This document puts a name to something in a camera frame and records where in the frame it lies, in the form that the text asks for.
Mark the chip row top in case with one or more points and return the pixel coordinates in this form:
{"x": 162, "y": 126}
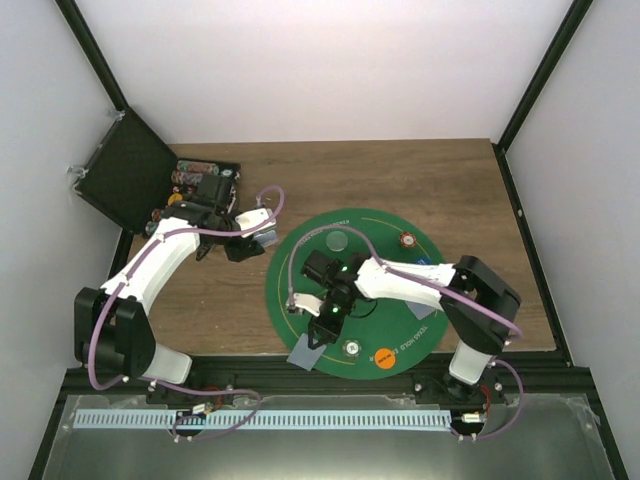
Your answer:
{"x": 197, "y": 167}

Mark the orange big blind button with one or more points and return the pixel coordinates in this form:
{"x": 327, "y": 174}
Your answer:
{"x": 385, "y": 358}

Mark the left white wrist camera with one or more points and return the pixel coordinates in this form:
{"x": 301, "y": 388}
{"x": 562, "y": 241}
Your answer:
{"x": 254, "y": 221}

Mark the black poker chip case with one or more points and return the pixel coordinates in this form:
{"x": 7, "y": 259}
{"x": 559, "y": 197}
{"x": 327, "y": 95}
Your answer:
{"x": 128, "y": 177}

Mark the round green poker mat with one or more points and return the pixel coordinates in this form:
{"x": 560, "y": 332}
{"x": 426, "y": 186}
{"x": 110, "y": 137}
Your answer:
{"x": 375, "y": 325}

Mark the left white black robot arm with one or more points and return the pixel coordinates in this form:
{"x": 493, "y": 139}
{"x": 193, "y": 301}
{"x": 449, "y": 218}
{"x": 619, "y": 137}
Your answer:
{"x": 112, "y": 334}

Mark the light blue slotted cable duct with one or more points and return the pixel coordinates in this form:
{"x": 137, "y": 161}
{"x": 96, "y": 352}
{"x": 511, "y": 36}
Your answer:
{"x": 422, "y": 420}

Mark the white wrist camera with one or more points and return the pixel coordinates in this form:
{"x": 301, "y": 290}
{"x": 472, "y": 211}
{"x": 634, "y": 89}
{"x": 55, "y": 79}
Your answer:
{"x": 300, "y": 303}
{"x": 254, "y": 221}

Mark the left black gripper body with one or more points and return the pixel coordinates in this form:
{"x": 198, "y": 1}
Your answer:
{"x": 236, "y": 253}

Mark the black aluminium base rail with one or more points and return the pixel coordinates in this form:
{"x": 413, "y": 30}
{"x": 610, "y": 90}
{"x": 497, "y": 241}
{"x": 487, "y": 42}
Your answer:
{"x": 540, "y": 372}

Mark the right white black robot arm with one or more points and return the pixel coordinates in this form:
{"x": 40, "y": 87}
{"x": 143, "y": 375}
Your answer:
{"x": 479, "y": 305}

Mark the clear dealer button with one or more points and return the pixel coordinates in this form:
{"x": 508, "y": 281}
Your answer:
{"x": 337, "y": 240}

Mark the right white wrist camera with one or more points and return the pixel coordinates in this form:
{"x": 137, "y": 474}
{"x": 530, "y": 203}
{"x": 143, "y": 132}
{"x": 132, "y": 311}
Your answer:
{"x": 300, "y": 303}

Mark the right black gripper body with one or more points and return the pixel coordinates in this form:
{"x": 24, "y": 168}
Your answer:
{"x": 336, "y": 322}

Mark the chip row in case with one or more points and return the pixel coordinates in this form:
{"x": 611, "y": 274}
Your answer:
{"x": 186, "y": 178}
{"x": 197, "y": 167}

